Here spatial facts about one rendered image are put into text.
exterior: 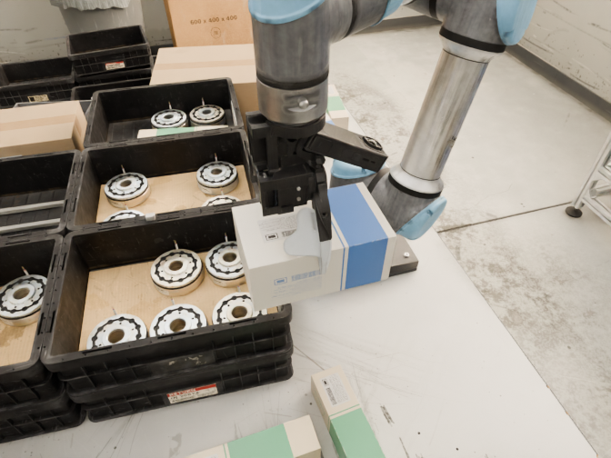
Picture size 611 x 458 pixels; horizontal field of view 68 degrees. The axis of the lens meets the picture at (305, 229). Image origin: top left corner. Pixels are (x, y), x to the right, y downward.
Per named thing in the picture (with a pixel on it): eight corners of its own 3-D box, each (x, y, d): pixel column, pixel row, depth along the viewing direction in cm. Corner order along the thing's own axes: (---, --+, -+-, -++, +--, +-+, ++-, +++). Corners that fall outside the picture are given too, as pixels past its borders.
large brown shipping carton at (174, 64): (274, 94, 178) (271, 42, 164) (280, 135, 156) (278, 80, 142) (170, 99, 174) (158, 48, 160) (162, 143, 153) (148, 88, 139)
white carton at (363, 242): (357, 224, 75) (363, 182, 68) (388, 279, 66) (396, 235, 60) (237, 250, 70) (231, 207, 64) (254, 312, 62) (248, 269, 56)
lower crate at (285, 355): (270, 271, 112) (266, 237, 104) (295, 382, 92) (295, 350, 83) (101, 302, 106) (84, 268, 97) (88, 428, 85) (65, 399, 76)
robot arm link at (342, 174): (346, 177, 116) (354, 132, 106) (390, 202, 110) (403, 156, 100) (316, 198, 109) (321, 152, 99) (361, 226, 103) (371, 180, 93)
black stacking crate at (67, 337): (266, 241, 105) (264, 204, 97) (294, 353, 84) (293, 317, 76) (85, 272, 98) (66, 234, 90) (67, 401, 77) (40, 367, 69)
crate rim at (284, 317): (265, 209, 98) (264, 201, 96) (295, 323, 77) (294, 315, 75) (69, 240, 91) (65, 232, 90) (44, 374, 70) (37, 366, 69)
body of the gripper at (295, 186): (251, 184, 60) (241, 101, 51) (313, 173, 61) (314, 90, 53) (264, 223, 54) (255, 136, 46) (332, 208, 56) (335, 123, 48)
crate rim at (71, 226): (245, 135, 119) (245, 127, 117) (265, 209, 98) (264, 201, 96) (85, 155, 112) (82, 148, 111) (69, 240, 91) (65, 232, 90)
